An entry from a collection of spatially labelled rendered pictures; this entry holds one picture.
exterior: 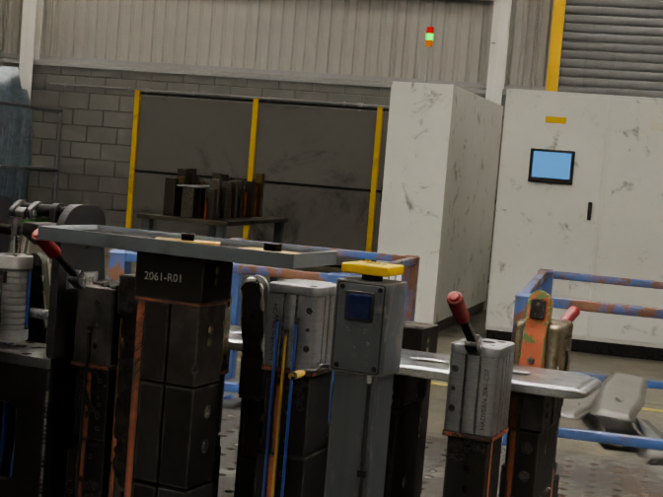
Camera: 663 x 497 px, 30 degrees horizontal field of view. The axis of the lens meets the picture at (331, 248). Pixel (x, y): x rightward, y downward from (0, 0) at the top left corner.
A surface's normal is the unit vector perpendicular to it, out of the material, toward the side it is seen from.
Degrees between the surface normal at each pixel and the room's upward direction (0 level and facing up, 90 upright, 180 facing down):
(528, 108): 90
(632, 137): 90
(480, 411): 90
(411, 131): 90
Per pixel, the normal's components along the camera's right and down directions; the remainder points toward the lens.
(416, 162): -0.29, 0.04
